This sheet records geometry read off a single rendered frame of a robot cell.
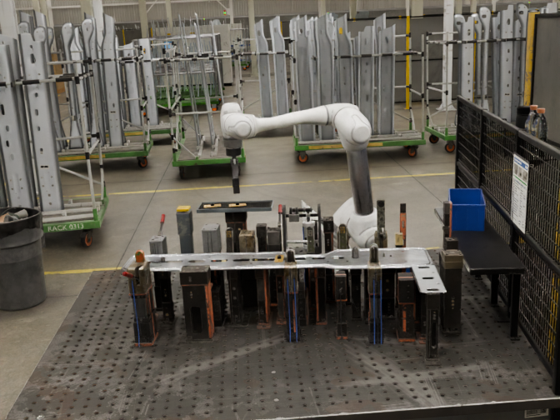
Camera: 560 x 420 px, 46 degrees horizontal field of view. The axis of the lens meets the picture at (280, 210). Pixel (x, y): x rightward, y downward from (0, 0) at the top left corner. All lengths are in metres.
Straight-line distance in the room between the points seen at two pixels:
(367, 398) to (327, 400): 0.14
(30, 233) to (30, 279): 0.37
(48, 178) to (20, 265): 1.79
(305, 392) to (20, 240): 3.19
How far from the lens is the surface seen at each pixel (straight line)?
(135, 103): 12.35
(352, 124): 3.12
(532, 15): 5.72
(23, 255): 5.31
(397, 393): 2.54
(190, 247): 3.35
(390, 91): 10.16
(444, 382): 2.63
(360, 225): 3.41
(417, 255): 3.00
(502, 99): 10.83
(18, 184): 7.01
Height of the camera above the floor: 2.03
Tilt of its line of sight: 16 degrees down
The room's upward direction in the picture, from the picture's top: 3 degrees counter-clockwise
